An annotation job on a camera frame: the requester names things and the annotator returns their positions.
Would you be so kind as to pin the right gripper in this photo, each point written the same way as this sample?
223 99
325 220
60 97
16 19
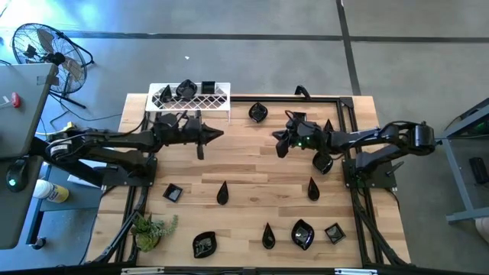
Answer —
309 137

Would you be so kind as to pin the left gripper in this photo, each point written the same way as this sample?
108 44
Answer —
179 131

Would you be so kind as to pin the black square mini plate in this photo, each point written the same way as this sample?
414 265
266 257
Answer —
208 87
335 233
172 193
302 114

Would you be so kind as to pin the black teardrop mini plate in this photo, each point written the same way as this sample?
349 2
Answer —
313 191
268 238
166 95
222 195
328 126

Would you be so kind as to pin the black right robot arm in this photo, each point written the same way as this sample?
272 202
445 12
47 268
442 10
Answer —
363 137

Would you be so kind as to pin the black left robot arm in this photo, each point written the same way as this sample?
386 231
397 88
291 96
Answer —
114 138

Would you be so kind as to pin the black base lever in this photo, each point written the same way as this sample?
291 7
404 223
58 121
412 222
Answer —
394 168

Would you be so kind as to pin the green succulent plant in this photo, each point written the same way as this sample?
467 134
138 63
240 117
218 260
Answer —
147 238

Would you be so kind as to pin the white paper sheet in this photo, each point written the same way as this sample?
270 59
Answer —
82 180

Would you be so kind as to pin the yellow power plug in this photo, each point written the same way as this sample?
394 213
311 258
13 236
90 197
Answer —
70 128

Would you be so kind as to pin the blue grey desk base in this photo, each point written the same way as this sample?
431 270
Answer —
68 198

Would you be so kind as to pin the black diagonal beam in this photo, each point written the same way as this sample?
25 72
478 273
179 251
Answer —
42 147

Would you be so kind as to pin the black floor fan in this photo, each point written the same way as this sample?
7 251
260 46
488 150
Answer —
57 59

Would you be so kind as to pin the white bottle yellow label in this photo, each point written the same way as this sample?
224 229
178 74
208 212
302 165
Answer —
46 189

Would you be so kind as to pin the grey desk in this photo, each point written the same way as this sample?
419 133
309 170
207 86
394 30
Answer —
23 114

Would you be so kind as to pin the black computer mouse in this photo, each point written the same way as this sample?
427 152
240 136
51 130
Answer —
17 172

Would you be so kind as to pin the small red object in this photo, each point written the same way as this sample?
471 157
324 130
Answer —
15 100

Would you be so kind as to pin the black flat device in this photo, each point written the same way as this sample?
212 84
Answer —
478 170

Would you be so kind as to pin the black caster wheel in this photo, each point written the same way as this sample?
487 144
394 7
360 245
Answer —
38 243

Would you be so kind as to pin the person's foot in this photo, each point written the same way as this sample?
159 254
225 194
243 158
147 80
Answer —
483 231

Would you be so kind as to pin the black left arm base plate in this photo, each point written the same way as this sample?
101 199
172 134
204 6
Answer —
114 179

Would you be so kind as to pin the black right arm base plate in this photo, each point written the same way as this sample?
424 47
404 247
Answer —
382 182

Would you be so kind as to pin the silver metal bracket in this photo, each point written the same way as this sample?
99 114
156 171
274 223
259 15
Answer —
355 271
143 270

